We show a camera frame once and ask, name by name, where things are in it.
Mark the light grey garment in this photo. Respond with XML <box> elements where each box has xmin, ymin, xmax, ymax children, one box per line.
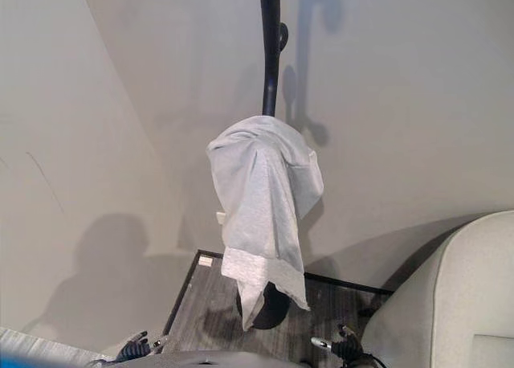
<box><xmin>205</xmin><ymin>113</ymin><xmax>326</xmax><ymax>331</ymax></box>

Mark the beige sofa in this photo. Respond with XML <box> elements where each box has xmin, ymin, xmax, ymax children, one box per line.
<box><xmin>360</xmin><ymin>210</ymin><xmax>514</xmax><ymax>368</ymax></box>

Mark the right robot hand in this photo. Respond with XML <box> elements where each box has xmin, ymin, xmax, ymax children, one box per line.
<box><xmin>310</xmin><ymin>323</ymin><xmax>365</xmax><ymax>358</ymax></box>

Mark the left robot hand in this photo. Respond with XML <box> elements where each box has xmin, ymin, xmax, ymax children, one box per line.
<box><xmin>116</xmin><ymin>330</ymin><xmax>173</xmax><ymax>362</ymax></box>

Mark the black clothes rack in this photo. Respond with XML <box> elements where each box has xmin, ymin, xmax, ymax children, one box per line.
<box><xmin>235</xmin><ymin>0</ymin><xmax>292</xmax><ymax>330</ymax></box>

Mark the silver robot torso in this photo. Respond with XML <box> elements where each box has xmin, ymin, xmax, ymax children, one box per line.
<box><xmin>86</xmin><ymin>348</ymin><xmax>369</xmax><ymax>368</ymax></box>

